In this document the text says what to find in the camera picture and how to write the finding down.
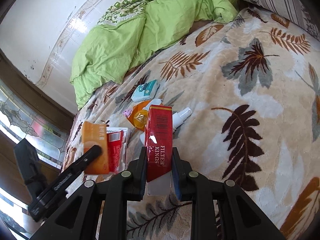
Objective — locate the orange white pouch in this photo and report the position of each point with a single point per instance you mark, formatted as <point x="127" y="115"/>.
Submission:
<point x="138" y="118"/>

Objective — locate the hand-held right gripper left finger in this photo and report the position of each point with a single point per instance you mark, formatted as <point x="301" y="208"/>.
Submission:
<point x="138" y="175"/>

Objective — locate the torn red box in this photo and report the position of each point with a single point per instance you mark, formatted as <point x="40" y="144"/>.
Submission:
<point x="115" y="152"/>

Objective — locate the red cigarette box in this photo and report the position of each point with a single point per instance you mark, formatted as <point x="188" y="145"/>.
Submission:
<point x="160" y="140"/>

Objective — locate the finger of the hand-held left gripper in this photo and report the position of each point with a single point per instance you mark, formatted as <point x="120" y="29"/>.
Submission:
<point x="86" y="158"/>

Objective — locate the crumpled purple paper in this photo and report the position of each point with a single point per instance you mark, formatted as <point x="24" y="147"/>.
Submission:
<point x="128" y="112"/>

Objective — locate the leaded glass door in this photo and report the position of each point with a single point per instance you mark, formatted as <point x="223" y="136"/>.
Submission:
<point x="25" y="125"/>

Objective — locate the leaf print fleece blanket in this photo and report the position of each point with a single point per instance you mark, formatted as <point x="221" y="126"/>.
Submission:
<point x="225" y="105"/>

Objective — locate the blue white tissue packet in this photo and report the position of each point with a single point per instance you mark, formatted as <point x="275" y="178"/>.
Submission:
<point x="145" y="91"/>

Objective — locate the orange box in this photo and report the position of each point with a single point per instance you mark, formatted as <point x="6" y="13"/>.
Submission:
<point x="92" y="135"/>

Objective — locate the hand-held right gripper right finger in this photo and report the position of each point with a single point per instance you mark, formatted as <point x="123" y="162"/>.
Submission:
<point x="178" y="182"/>

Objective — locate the green duvet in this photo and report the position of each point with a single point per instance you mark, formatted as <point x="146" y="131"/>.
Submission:
<point x="125" y="42"/>

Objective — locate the white spray bottle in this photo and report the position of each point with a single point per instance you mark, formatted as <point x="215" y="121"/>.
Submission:
<point x="181" y="116"/>

